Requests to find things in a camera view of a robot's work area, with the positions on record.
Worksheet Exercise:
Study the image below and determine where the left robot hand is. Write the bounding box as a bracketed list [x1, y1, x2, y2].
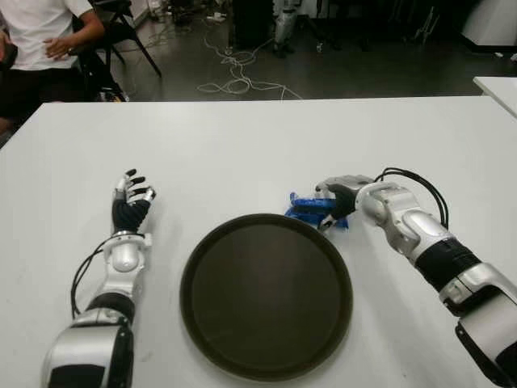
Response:
[111, 168, 158, 235]

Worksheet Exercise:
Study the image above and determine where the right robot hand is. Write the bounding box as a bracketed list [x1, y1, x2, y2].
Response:
[314, 174, 375, 231]

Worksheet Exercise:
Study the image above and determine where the blue Oreo package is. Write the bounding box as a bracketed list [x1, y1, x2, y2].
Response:
[284, 189, 351, 232]

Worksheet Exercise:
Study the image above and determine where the round brown tray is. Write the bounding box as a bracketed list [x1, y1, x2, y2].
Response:
[179, 213, 355, 382]

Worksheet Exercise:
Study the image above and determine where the black wheeled chair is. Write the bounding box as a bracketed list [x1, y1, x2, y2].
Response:
[298, 0, 372, 53]

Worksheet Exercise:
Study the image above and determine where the black folding chair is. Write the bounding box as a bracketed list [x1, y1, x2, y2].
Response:
[66, 0, 162, 102]

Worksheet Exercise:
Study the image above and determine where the silver humanoid robot leg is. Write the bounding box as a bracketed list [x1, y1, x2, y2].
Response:
[271, 0, 300, 57]

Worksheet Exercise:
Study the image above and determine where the white side table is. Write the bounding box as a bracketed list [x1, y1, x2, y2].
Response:
[472, 75, 517, 120]

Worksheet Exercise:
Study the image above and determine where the folded metal stand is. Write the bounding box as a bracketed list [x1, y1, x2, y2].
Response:
[411, 3, 440, 41]

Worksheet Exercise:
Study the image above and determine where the person in white shirt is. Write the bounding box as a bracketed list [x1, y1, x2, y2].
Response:
[0, 0, 106, 130]

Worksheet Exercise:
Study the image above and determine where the white cabinet with black base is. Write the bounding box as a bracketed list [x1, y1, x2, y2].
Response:
[460, 0, 517, 52]

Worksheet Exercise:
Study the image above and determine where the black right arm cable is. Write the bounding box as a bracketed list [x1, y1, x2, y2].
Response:
[373, 167, 452, 234]

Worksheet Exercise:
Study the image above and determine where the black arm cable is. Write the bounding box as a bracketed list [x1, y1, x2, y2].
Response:
[373, 167, 452, 234]
[70, 240, 112, 318]

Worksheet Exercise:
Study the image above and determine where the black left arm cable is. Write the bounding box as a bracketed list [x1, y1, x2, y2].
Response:
[70, 240, 112, 318]

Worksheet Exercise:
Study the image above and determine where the white floor cable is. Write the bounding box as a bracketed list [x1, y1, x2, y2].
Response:
[196, 27, 304, 101]

